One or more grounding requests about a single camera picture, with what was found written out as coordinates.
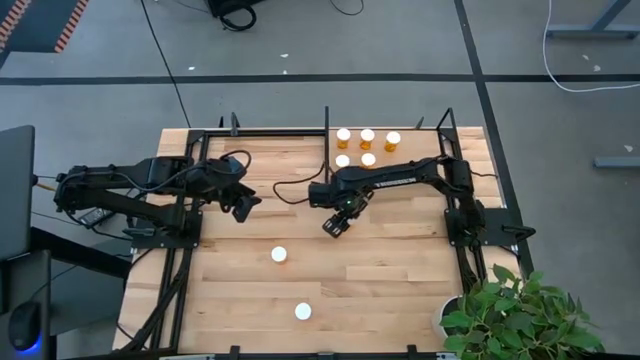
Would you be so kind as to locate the green leafy plant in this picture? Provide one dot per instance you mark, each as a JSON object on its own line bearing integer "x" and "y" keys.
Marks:
{"x": 520, "y": 320}

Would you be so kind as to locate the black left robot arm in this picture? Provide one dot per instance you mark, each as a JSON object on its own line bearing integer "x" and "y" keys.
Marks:
{"x": 165, "y": 172}

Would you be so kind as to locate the grey metal bar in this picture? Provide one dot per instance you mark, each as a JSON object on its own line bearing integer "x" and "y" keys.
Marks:
{"x": 617, "y": 162}

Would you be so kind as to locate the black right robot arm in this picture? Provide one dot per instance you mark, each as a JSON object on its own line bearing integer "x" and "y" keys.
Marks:
{"x": 400, "y": 177}

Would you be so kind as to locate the dark mat orange striped edge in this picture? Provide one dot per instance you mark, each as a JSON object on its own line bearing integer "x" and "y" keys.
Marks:
{"x": 40, "y": 25}

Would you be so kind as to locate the orange medicine bottle white cap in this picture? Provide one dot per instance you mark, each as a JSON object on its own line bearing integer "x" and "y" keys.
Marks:
{"x": 368, "y": 159}
{"x": 393, "y": 137}
{"x": 367, "y": 135}
{"x": 303, "y": 311}
{"x": 279, "y": 254}
{"x": 342, "y": 160}
{"x": 343, "y": 134}

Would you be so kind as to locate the black aluminium table frame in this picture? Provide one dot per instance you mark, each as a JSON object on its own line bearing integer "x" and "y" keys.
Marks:
{"x": 260, "y": 133}

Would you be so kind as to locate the black power adapter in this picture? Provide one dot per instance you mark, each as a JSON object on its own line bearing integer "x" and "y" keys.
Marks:
{"x": 92, "y": 216}

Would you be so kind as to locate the dark grey monitor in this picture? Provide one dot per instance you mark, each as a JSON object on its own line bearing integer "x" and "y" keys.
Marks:
{"x": 15, "y": 190}

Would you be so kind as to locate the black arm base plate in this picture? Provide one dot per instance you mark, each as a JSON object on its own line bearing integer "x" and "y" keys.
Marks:
{"x": 150, "y": 241}
{"x": 500, "y": 225}

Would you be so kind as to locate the grey metal table leg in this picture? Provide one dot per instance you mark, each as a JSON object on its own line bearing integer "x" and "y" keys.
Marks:
{"x": 590, "y": 31}

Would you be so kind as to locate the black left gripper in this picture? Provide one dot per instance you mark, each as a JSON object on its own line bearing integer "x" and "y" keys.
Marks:
{"x": 235, "y": 187}

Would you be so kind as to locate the black side desk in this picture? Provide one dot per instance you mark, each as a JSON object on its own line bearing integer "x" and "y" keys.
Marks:
{"x": 30, "y": 280}

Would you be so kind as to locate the white plant pot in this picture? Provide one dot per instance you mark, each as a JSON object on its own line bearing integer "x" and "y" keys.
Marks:
{"x": 442, "y": 312}

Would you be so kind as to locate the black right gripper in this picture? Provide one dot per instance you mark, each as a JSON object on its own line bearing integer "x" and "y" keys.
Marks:
{"x": 350, "y": 202}

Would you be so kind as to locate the black computer mouse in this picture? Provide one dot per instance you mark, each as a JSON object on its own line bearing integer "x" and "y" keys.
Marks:
{"x": 24, "y": 325}

